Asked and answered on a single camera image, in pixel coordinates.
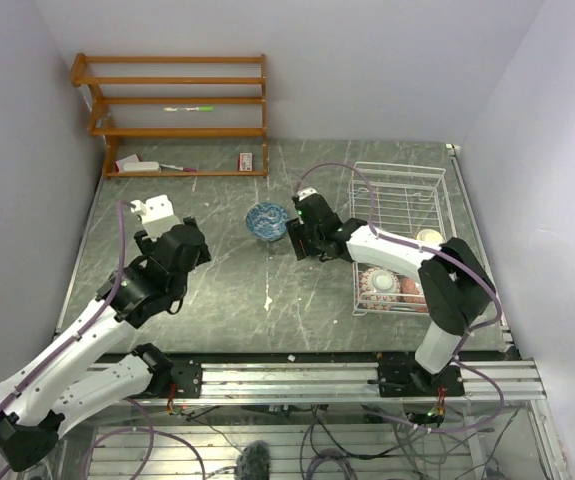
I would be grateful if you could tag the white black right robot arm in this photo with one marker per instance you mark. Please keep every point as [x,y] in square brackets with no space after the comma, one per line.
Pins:
[454,284]

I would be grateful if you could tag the brown flower grid bowl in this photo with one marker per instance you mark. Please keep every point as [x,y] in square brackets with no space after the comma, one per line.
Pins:
[430,236]

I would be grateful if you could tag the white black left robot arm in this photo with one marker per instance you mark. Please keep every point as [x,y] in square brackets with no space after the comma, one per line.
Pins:
[52,394]

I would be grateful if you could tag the red diamond pattern bowl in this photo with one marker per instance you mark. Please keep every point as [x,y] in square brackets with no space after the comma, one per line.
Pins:
[412,294]

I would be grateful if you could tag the pink white marker pen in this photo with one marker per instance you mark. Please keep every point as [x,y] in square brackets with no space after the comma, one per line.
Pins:
[178,168]

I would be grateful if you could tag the wooden shelf rack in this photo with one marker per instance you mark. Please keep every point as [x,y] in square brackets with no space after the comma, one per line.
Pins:
[210,98]

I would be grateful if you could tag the white bowl red diamond outside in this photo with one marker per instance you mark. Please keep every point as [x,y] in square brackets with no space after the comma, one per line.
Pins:
[379,289]

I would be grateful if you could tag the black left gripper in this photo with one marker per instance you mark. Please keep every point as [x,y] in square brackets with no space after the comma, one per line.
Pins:
[144,242]

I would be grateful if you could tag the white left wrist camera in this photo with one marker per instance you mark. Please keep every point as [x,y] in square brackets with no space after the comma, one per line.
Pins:
[156,216]

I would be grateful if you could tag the green white marker pen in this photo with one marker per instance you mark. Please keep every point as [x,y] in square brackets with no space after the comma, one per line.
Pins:
[203,108]

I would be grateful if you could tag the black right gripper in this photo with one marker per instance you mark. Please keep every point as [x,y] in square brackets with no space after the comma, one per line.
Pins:
[297,229]

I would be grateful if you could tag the red white small box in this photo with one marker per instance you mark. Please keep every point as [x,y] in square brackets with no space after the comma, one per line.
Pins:
[245,162]

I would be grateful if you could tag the blue swirl pattern bowl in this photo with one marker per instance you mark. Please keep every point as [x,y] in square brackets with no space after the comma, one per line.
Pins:
[267,221]

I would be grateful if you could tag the white wire dish rack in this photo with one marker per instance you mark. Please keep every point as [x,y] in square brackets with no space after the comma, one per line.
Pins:
[408,199]

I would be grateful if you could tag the aluminium rail base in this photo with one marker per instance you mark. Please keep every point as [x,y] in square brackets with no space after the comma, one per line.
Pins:
[360,382]

